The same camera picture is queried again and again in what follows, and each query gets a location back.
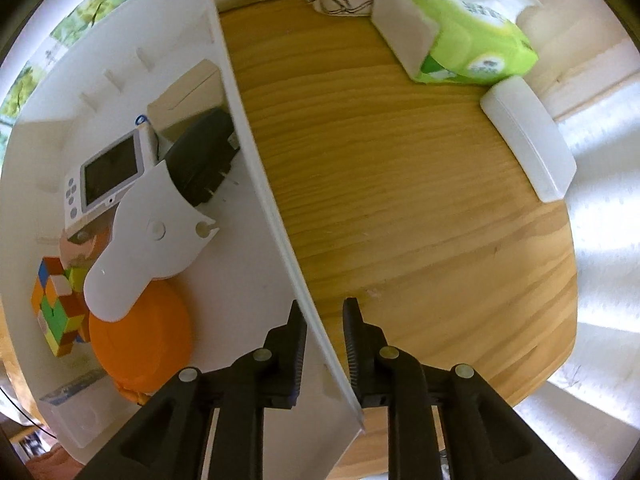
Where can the white rectangular case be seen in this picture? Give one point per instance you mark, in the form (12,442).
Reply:
(532,136)

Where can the large white plastic bin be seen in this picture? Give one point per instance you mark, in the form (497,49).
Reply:
(231,256)

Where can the white curved plastic part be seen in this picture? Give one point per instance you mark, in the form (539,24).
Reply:
(156,234)

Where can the multicolour puzzle cube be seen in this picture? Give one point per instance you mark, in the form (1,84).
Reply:
(59,305)

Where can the orange round plastic case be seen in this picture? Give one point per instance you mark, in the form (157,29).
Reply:
(147,347)

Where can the black power adapter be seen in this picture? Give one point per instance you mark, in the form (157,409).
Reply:
(201,158)

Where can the clear plastic box with label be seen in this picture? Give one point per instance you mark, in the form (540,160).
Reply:
(85,408)

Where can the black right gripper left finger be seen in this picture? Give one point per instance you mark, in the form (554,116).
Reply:
(209,425)

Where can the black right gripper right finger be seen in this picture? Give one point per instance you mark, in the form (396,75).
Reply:
(441,423)

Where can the green grape printed cardboard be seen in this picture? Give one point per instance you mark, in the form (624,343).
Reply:
(54,27)

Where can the small blue charm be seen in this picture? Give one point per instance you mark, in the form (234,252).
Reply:
(141,119)

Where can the white handheld game console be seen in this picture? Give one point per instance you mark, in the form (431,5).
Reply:
(96,186)

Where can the green tissue pack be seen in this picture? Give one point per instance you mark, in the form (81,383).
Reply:
(456,41)

